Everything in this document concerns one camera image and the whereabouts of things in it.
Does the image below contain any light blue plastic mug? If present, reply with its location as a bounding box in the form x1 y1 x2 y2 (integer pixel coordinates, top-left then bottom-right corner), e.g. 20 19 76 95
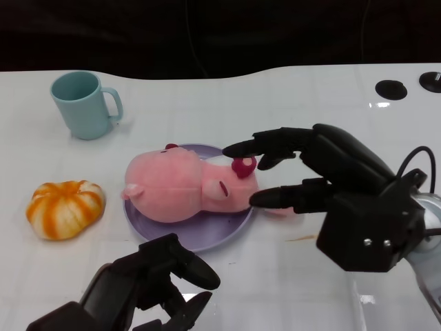
50 70 124 141

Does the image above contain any lavender plastic plate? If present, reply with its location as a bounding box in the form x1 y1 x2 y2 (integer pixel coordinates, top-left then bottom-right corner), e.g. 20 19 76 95
123 143 255 252

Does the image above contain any pink plush beaver doll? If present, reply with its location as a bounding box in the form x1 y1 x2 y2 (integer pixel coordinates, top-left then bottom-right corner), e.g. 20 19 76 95
119 143 297 225

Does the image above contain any black round table grommet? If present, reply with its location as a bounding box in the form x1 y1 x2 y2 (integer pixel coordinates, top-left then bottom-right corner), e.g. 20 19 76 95
419 71 441 92
375 79 408 100

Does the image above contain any orange white striped pumpkin toy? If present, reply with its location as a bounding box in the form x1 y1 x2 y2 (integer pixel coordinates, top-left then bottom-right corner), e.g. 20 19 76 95
25 179 106 241

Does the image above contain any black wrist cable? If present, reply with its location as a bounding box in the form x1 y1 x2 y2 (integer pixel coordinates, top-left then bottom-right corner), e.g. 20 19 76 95
395 146 437 196

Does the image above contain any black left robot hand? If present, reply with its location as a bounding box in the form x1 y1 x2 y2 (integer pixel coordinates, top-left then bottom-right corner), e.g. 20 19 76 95
79 233 221 331

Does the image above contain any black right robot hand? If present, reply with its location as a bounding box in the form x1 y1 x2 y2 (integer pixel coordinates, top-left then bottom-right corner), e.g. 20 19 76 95
222 123 428 273

